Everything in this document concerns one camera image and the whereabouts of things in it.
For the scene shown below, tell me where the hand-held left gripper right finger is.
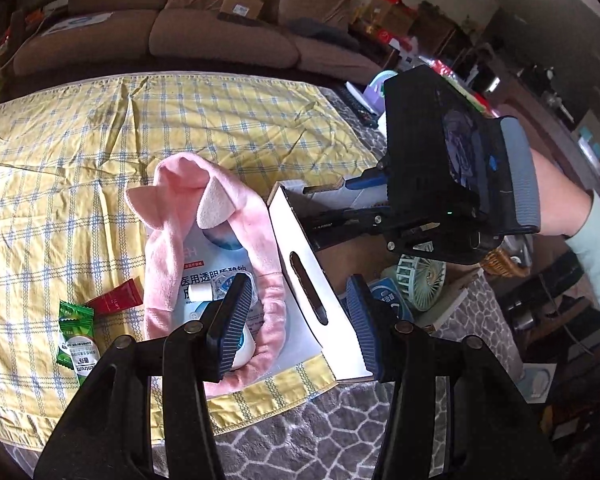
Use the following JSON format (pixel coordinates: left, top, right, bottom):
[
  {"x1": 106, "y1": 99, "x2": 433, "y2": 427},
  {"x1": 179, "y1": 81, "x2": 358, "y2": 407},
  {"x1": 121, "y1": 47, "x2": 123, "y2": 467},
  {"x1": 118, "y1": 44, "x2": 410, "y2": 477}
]
[{"x1": 345, "y1": 274, "x2": 563, "y2": 480}]

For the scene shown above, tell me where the blue dental floss packet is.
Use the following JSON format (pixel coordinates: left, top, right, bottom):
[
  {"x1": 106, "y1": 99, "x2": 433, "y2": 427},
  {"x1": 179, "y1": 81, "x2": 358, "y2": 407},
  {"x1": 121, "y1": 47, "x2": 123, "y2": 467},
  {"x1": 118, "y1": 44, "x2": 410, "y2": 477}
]
[{"x1": 367, "y1": 277, "x2": 413, "y2": 326}]

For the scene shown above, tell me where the grey folded cloth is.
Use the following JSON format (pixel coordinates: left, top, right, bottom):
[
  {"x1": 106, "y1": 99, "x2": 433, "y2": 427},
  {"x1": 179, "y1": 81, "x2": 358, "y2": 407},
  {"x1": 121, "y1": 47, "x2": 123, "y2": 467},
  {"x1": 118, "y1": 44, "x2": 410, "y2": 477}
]
[{"x1": 285, "y1": 17, "x2": 361, "y2": 51}]

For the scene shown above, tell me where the red cosmetic tube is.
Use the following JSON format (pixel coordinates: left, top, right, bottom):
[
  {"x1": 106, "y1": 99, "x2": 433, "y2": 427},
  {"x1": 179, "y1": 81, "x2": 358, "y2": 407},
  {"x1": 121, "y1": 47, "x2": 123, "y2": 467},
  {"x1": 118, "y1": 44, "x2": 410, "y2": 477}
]
[{"x1": 85, "y1": 280, "x2": 144, "y2": 317}]

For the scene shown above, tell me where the person's right forearm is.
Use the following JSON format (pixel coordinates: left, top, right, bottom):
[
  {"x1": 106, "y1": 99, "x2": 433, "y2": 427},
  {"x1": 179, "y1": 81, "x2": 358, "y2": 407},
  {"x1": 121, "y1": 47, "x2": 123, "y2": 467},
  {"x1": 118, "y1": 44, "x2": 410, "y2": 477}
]
[{"x1": 532, "y1": 147, "x2": 600, "y2": 376}]

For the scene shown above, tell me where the wicker basket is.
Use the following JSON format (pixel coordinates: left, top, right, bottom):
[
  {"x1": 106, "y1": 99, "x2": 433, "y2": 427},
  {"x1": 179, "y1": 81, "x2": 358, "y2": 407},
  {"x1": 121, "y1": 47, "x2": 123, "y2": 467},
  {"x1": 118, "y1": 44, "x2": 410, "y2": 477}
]
[{"x1": 480, "y1": 247, "x2": 531, "y2": 277}]

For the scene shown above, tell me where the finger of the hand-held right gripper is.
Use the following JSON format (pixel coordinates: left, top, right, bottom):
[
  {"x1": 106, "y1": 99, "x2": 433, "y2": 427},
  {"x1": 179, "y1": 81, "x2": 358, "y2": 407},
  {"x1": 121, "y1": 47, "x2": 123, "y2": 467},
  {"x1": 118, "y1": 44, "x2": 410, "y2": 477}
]
[
  {"x1": 344, "y1": 170, "x2": 392, "y2": 195},
  {"x1": 300, "y1": 202, "x2": 397, "y2": 251}
]

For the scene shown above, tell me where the pink plush headband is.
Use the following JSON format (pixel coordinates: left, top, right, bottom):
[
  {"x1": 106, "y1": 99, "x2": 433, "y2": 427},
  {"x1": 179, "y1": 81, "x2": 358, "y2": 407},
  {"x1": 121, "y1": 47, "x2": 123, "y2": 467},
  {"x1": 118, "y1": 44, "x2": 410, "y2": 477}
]
[{"x1": 126, "y1": 152, "x2": 288, "y2": 397}]

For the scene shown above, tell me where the green candy packet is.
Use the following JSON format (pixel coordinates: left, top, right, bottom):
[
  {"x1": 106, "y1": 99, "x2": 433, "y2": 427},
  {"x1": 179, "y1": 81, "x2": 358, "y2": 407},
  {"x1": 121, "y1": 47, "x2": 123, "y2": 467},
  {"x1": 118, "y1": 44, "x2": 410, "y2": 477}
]
[
  {"x1": 58, "y1": 300, "x2": 95, "y2": 333},
  {"x1": 56, "y1": 329, "x2": 83, "y2": 368}
]

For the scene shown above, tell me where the white cardboard box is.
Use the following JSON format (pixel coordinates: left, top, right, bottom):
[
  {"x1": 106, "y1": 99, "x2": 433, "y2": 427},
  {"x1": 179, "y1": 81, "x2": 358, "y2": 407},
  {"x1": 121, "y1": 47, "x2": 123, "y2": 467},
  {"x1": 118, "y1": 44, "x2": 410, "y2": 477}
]
[{"x1": 267, "y1": 178, "x2": 483, "y2": 386}]

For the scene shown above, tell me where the white blue paper sheet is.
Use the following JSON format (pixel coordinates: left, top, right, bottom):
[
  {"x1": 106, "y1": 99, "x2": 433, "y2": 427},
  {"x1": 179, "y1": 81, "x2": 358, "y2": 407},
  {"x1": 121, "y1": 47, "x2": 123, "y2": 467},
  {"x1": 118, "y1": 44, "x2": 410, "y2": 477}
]
[{"x1": 42, "y1": 11, "x2": 113, "y2": 36}]

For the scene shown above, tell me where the black remote control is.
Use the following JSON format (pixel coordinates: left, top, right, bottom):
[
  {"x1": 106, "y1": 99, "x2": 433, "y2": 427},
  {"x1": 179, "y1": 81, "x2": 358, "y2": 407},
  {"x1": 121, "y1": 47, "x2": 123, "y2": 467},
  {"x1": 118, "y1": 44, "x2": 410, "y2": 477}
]
[{"x1": 345, "y1": 82, "x2": 381, "y2": 128}]

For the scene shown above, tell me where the brown sofa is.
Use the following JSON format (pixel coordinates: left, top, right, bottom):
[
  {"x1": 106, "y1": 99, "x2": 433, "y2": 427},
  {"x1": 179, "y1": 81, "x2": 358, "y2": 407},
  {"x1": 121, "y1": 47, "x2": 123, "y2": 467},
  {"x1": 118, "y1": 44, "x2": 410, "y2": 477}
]
[{"x1": 10, "y1": 0, "x2": 386, "y2": 78}]

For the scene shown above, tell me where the small brown cardboard box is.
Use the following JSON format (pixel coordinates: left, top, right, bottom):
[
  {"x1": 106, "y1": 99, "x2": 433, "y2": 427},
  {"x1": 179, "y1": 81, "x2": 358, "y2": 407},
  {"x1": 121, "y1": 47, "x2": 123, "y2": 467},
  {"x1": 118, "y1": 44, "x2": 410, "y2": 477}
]
[{"x1": 219, "y1": 0, "x2": 265, "y2": 20}]

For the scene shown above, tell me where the white round jar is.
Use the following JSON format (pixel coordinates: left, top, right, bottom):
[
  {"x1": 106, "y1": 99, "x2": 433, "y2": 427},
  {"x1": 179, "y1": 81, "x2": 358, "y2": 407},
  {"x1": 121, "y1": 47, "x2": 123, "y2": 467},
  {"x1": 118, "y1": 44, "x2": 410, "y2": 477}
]
[{"x1": 229, "y1": 329, "x2": 257, "y2": 372}]

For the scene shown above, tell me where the white blue mask packet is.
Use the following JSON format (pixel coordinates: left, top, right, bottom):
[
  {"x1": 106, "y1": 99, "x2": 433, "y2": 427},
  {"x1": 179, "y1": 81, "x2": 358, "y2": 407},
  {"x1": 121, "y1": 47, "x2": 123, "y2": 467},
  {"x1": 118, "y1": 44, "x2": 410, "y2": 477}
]
[{"x1": 172, "y1": 225, "x2": 331, "y2": 401}]

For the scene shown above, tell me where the white labelled sachet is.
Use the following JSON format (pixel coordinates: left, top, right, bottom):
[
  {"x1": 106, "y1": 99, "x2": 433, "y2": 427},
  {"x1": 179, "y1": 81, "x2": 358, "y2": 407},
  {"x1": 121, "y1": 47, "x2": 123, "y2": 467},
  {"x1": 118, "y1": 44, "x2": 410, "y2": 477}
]
[{"x1": 62, "y1": 336, "x2": 101, "y2": 387}]

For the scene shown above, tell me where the green mini fan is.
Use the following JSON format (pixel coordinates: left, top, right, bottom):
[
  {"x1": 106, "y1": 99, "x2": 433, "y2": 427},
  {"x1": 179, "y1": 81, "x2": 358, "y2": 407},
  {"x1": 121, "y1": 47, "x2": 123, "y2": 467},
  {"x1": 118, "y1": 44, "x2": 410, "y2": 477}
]
[{"x1": 395, "y1": 255, "x2": 447, "y2": 313}]

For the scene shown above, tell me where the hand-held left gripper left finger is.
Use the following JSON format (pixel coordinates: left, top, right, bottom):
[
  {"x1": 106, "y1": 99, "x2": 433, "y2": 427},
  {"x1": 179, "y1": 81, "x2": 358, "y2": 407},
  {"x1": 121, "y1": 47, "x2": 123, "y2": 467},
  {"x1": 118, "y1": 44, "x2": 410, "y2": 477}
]
[{"x1": 32, "y1": 274, "x2": 255, "y2": 480}]

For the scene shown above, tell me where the yellow plaid cloth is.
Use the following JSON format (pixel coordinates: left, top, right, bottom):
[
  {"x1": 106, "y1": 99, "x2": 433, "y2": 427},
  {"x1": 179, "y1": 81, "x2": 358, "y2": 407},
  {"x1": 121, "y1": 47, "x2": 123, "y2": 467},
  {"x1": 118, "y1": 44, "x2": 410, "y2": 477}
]
[{"x1": 0, "y1": 72, "x2": 381, "y2": 446}]

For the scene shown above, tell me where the purple plastic item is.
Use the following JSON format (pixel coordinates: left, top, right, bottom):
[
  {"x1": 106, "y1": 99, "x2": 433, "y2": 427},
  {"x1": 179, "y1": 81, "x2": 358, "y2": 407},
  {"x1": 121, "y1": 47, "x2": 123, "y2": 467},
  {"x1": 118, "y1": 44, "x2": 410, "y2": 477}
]
[{"x1": 362, "y1": 70, "x2": 398, "y2": 116}]

